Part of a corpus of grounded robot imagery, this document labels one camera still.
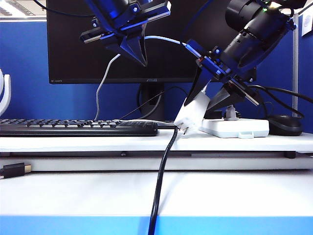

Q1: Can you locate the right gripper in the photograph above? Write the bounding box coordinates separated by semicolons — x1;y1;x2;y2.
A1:
184;39;261;112

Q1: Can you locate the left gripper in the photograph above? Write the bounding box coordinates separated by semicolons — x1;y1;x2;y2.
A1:
80;0;172;66

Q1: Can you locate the white charger block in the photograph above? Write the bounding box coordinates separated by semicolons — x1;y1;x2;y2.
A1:
174;84;211;138

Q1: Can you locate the white power strip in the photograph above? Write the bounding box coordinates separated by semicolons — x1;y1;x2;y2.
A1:
199;117;269;140

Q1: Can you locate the small black box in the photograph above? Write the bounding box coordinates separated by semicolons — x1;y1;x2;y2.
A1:
204;110;224;119

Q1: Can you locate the black computer monitor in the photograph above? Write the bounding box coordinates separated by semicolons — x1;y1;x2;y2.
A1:
46;0;257;85

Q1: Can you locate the black Logitech mouse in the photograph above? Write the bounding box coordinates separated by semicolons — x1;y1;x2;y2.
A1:
268;114;303;137

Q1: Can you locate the black keyboard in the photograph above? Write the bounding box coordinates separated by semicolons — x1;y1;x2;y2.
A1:
0;118;159;137

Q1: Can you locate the white paper on partition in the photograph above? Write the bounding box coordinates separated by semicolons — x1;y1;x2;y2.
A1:
301;13;313;37

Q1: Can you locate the white desk riser board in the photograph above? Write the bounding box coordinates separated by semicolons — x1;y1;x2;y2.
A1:
0;122;313;172

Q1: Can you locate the white curved stand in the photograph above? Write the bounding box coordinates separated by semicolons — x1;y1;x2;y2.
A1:
0;70;12;117

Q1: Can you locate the black HDMI connector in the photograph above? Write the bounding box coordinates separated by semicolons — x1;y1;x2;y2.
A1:
0;163;32;179

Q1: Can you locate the white charger cable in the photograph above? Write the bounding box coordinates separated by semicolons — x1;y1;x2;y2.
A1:
94;35;208;127

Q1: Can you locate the grey plug with white cord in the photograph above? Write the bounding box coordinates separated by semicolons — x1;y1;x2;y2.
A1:
224;105;240;122

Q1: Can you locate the thin black mouse cable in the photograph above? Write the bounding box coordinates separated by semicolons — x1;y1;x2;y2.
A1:
261;100;274;118

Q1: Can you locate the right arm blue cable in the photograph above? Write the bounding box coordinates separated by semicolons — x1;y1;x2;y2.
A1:
180;0;214;45

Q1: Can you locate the black cable with connector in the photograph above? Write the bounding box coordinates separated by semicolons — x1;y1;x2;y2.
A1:
256;87;305;119

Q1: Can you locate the grey partition post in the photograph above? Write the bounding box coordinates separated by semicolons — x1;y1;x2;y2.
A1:
292;12;299;120

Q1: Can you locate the thick black hanging cable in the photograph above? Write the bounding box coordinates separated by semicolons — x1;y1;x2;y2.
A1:
148;125;179;235

